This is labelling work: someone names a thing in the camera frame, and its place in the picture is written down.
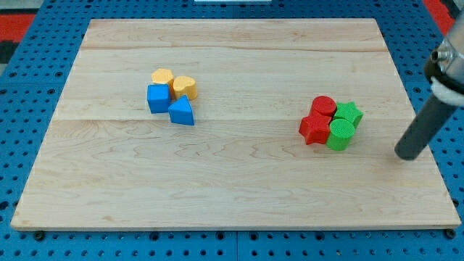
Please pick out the blue cube block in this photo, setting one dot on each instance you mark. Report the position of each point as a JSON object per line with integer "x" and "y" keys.
{"x": 158, "y": 98}

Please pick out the green circle block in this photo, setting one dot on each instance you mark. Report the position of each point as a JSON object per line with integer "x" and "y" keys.
{"x": 341, "y": 133}

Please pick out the yellow heart block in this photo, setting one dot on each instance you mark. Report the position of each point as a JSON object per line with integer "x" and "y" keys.
{"x": 185, "y": 86}

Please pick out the red star block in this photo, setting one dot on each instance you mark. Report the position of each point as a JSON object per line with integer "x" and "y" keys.
{"x": 315, "y": 128}

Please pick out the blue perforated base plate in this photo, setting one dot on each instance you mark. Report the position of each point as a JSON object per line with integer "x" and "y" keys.
{"x": 37, "y": 71}

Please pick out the wooden board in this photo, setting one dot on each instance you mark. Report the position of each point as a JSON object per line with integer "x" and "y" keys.
{"x": 108, "y": 164}

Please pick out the green star block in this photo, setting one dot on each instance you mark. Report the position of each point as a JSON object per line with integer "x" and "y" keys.
{"x": 348, "y": 111}

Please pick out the yellow pentagon block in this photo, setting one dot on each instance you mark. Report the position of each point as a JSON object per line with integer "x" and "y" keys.
{"x": 163, "y": 76}

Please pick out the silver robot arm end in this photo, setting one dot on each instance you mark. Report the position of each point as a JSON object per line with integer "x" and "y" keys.
{"x": 444, "y": 69}

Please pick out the red circle block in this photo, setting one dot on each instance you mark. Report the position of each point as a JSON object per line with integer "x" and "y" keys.
{"x": 323, "y": 105}

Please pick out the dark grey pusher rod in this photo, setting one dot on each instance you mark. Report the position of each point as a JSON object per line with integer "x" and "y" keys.
{"x": 426, "y": 124}

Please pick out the blue triangle block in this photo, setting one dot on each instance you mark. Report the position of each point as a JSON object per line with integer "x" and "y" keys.
{"x": 180, "y": 111}

